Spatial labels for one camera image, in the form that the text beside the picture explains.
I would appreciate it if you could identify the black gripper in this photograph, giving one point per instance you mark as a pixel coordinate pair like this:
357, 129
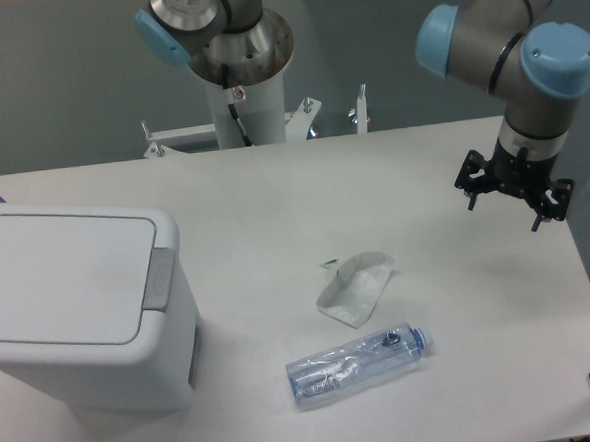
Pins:
517, 176

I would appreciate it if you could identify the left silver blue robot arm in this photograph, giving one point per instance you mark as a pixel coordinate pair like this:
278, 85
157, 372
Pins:
177, 30

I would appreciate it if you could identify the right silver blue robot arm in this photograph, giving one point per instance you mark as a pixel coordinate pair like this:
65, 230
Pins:
540, 71

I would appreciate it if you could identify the white trash can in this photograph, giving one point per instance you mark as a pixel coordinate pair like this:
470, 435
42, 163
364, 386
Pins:
95, 308

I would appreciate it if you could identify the white crumpled foil pouch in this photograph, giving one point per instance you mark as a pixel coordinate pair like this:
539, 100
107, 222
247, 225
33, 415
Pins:
356, 286

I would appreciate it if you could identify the small torn wrapper scrap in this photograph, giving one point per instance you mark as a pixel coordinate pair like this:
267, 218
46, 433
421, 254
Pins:
329, 264

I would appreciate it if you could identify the clear plastic water bottle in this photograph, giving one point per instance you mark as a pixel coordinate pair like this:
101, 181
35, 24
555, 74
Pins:
347, 369

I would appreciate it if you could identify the white pedestal foot bracket right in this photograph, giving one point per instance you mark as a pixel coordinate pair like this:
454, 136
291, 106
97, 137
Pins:
299, 124

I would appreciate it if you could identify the white pedestal foot bracket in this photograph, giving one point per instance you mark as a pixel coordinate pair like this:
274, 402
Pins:
299, 124
195, 139

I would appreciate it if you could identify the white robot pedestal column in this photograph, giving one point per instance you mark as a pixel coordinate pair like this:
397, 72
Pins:
243, 78

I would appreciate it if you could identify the white pedestal foot bracket left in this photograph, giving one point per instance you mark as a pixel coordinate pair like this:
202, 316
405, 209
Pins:
195, 139

